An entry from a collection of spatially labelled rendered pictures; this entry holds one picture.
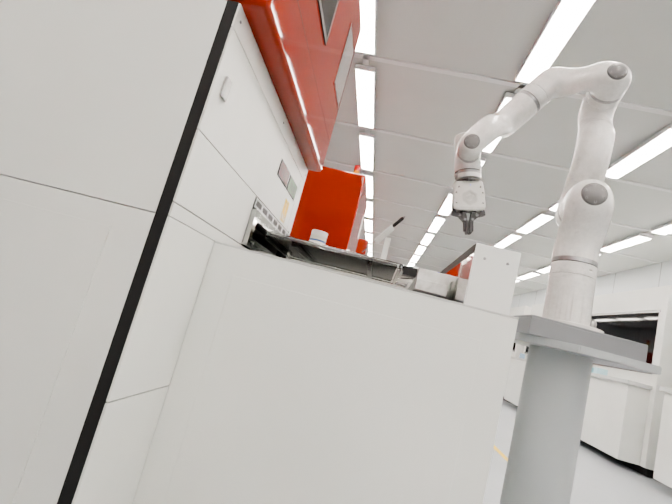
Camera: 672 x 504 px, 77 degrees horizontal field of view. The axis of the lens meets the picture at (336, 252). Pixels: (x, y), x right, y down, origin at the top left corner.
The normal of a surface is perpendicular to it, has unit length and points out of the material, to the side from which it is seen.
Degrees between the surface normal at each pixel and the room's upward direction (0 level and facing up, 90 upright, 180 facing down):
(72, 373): 90
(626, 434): 90
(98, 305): 90
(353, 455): 90
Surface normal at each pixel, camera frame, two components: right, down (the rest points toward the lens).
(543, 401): -0.59, -0.28
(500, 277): -0.08, -0.18
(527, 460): -0.77, -0.29
